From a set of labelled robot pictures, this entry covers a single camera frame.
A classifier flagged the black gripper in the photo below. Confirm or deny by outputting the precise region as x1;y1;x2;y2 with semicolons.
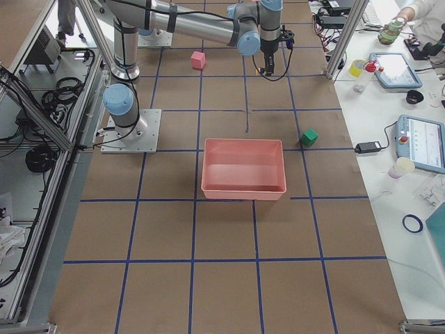
260;24;295;76

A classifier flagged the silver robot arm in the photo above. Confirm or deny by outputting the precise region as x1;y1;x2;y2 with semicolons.
107;1;294;82

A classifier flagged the pink cube centre front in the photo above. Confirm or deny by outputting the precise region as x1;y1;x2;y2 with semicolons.
190;51;206;70

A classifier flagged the yellow tape roll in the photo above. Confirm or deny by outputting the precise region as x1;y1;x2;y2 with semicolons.
348;59;367;78

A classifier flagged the green cube near tray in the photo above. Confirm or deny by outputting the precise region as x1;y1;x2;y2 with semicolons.
300;128;318;147

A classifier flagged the red cap squeeze bottle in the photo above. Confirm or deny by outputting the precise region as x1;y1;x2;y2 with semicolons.
353;60;384;93

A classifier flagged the pink plastic tray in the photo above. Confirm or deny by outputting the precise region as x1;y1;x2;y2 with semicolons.
201;138;286;200

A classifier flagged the blue teach pendant far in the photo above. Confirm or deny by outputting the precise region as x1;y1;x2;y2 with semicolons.
369;52;423;90

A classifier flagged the blue teach pendant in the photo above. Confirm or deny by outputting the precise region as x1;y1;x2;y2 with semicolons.
369;52;423;90
395;115;444;174

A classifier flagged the black power adapter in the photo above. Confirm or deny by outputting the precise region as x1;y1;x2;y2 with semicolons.
354;141;382;154

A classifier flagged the white paper cup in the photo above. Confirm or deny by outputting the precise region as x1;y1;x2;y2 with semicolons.
388;157;415;179

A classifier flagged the blue teach pendant near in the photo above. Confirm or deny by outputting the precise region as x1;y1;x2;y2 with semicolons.
395;115;444;174

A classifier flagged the aluminium frame post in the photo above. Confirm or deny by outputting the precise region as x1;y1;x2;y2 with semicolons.
325;0;369;79

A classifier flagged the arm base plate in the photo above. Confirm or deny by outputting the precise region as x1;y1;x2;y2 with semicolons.
100;109;162;154

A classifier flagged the blue tape ring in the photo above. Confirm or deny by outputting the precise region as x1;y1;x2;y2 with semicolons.
402;214;424;234

